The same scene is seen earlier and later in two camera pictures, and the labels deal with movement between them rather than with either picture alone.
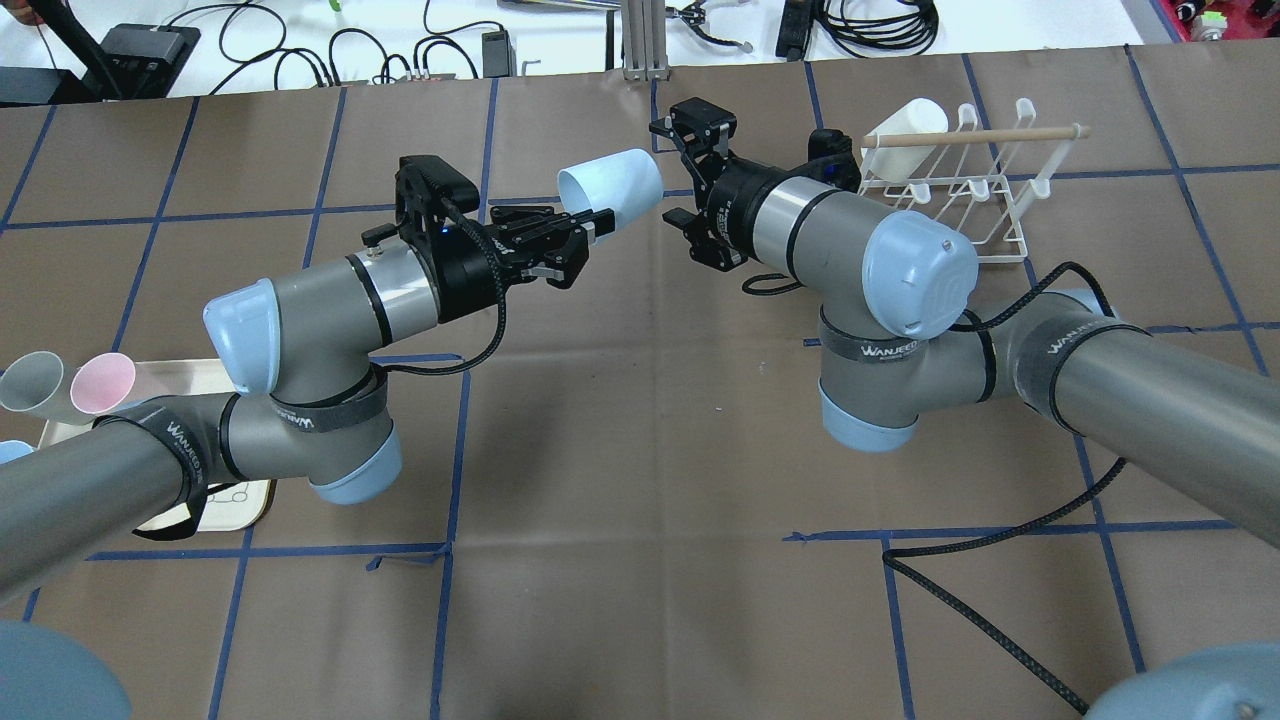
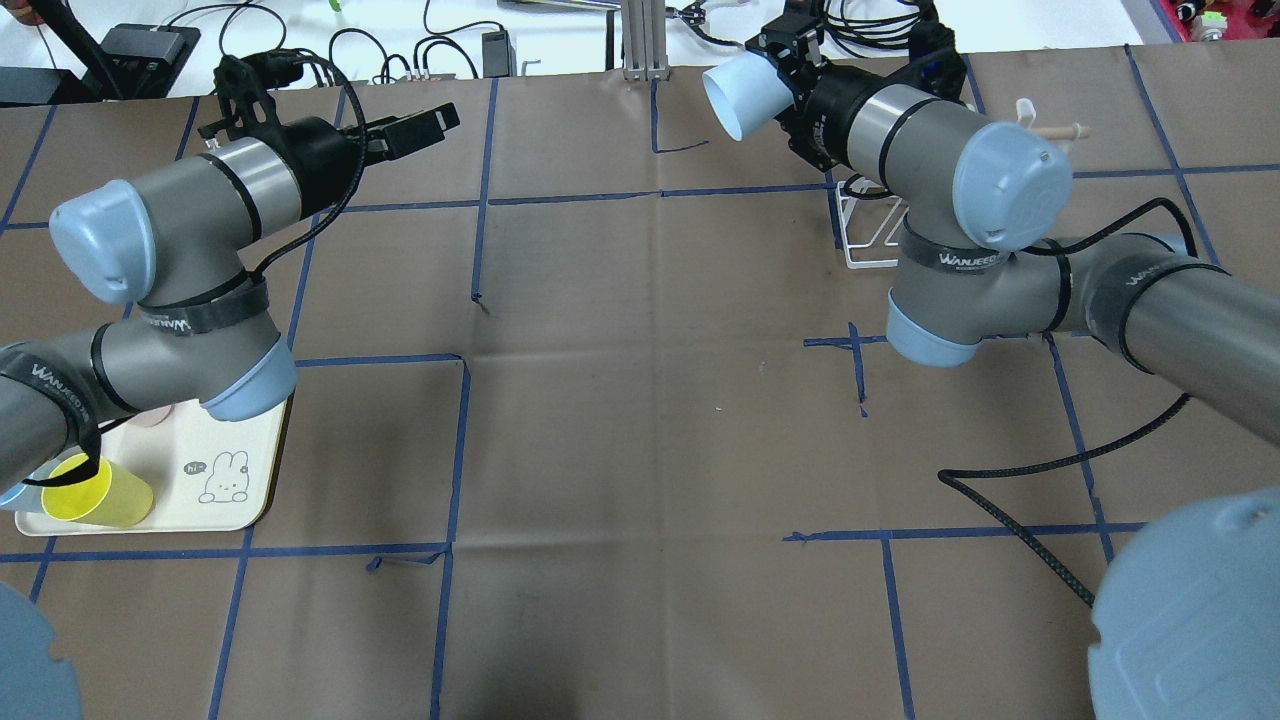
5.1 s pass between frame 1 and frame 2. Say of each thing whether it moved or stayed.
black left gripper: moved
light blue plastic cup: moved
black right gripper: moved
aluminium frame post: stayed
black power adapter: stayed
